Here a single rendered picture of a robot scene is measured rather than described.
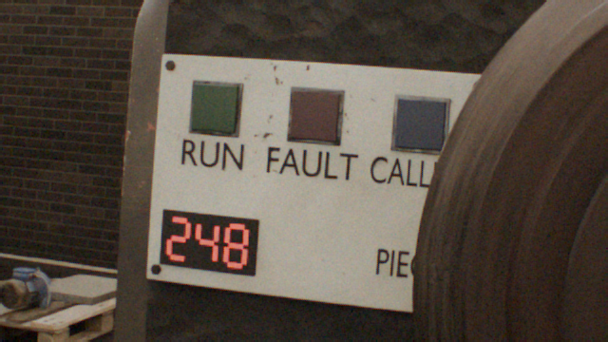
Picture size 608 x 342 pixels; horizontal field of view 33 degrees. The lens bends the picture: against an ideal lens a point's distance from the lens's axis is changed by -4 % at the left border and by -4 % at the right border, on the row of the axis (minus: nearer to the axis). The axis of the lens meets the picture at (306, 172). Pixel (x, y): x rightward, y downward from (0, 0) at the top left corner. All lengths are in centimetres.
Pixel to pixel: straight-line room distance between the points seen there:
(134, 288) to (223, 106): 274
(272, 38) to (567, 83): 29
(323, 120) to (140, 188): 272
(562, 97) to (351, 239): 24
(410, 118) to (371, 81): 4
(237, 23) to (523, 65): 28
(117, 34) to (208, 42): 667
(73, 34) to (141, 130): 423
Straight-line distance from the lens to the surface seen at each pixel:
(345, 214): 80
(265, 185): 81
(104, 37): 756
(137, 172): 350
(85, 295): 554
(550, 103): 62
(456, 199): 65
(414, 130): 78
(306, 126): 80
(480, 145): 64
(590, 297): 56
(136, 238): 352
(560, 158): 61
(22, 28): 790
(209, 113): 82
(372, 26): 82
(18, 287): 519
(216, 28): 85
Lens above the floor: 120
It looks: 3 degrees down
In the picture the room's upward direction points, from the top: 5 degrees clockwise
